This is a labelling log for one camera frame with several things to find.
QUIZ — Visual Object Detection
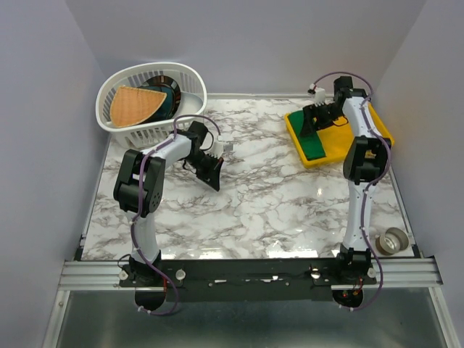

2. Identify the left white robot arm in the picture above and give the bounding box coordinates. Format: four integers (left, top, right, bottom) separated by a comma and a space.
113, 121, 224, 286

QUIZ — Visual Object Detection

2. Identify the white plastic laundry basket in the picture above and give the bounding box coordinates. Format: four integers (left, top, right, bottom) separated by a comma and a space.
95, 62, 207, 149

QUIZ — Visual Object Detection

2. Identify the aluminium frame rail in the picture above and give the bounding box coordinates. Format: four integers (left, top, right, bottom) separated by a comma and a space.
59, 257, 443, 291

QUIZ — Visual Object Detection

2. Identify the orange woven fan mat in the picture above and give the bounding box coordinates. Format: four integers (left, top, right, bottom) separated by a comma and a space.
109, 86, 167, 128

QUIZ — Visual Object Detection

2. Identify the yellow plastic tray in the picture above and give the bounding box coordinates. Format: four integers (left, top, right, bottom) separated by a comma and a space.
284, 103, 395, 168

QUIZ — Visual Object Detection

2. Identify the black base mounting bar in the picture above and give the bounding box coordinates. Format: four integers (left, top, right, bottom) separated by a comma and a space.
119, 255, 376, 302

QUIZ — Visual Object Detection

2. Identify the tape roll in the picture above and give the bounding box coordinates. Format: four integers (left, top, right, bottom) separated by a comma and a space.
376, 227, 410, 256

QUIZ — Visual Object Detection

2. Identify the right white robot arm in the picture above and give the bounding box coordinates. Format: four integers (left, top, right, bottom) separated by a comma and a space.
299, 72, 392, 284

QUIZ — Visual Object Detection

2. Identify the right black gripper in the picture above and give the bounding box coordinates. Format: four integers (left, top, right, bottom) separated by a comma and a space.
298, 102, 343, 138

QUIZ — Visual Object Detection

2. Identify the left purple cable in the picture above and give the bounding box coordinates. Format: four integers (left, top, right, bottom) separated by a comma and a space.
129, 115, 223, 316

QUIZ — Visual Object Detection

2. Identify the green t shirt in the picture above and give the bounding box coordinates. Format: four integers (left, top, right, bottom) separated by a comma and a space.
286, 110, 326, 162

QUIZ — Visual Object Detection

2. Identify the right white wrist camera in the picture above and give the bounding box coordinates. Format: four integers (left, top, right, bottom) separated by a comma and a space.
307, 83, 326, 106

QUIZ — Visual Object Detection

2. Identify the dark teal round plate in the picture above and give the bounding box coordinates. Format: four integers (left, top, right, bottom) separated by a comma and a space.
140, 75, 181, 123

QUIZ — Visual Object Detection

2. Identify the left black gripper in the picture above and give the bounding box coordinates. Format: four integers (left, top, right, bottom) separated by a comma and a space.
183, 151, 224, 191

